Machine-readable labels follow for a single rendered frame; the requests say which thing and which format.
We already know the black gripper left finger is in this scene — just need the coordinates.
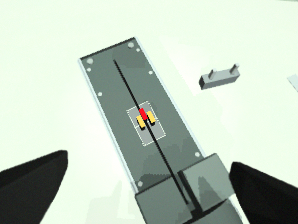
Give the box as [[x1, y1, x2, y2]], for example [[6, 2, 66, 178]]
[[0, 149, 69, 224]]

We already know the grey block with two pegs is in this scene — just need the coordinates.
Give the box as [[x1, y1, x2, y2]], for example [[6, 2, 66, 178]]
[[198, 63, 241, 90]]

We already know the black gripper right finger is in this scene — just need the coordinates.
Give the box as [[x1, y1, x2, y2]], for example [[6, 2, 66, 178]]
[[228, 161, 298, 224]]

